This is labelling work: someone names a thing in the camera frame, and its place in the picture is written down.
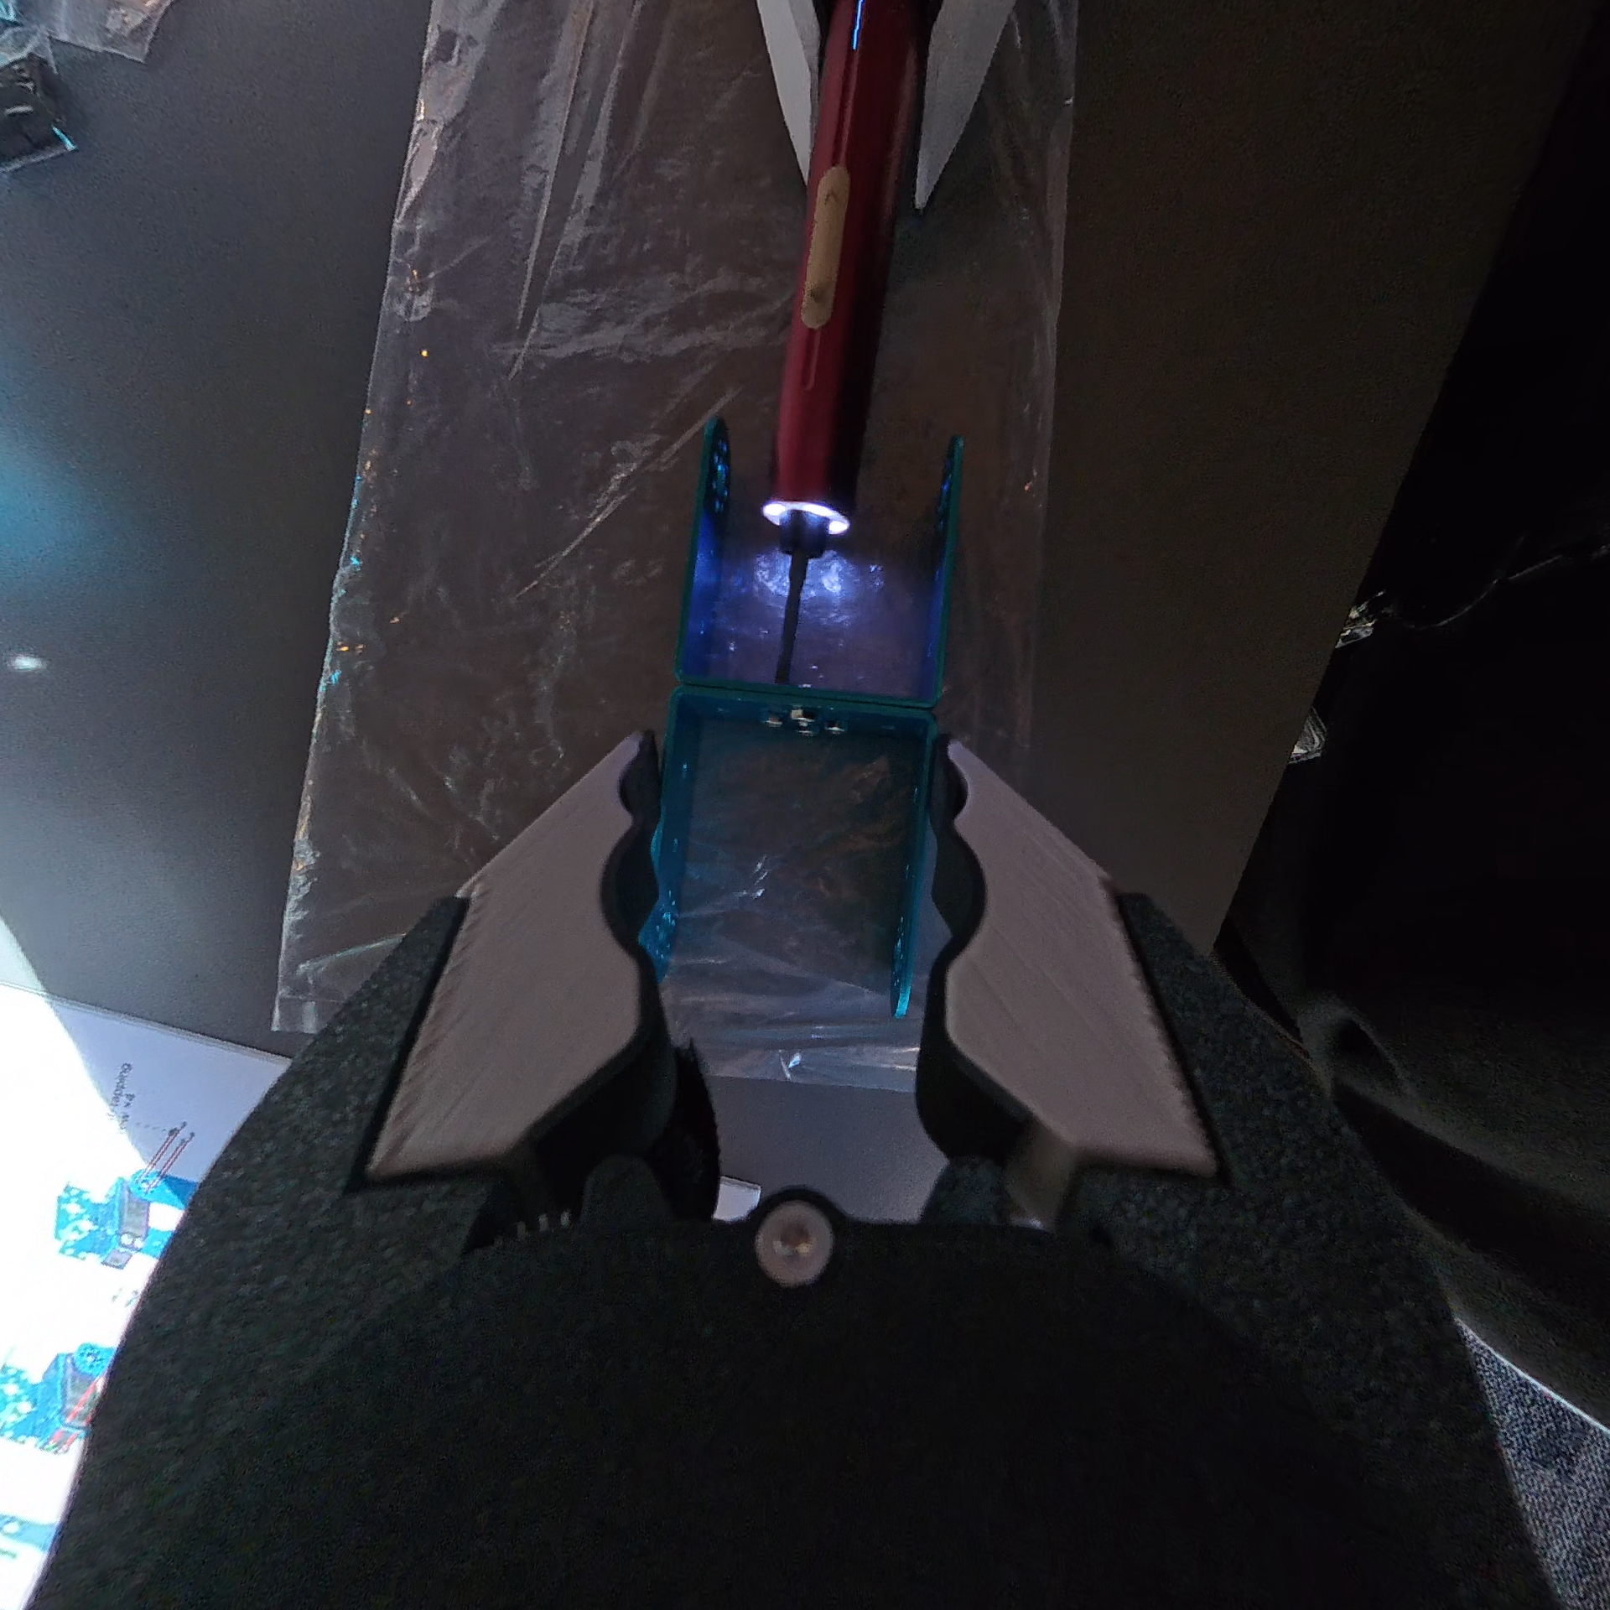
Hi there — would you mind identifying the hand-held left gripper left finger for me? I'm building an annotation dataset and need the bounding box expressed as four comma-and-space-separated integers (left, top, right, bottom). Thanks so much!
352, 735, 675, 1185

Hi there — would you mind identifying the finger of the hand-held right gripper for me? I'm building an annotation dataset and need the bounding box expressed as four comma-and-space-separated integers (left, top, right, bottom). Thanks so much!
914, 0, 1013, 212
754, 0, 825, 183

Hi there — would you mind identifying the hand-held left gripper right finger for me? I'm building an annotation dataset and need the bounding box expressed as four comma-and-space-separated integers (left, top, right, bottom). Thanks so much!
919, 739, 1222, 1180

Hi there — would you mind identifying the red electric screwdriver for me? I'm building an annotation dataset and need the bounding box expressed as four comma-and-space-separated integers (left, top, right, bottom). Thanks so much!
763, 0, 922, 687

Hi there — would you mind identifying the blue metal bracket assembly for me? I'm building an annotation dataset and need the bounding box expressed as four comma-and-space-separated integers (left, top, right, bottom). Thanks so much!
637, 417, 972, 1024

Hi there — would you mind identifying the clear plastic bag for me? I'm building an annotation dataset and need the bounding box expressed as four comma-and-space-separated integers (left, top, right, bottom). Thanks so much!
270, 0, 1088, 1047

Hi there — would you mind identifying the printed instruction manual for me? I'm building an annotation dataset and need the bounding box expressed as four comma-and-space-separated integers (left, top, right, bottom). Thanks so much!
0, 987, 298, 1610

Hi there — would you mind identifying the small clear parts bag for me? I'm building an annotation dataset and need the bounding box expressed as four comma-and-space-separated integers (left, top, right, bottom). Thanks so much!
0, 0, 182, 66
0, 46, 72, 178

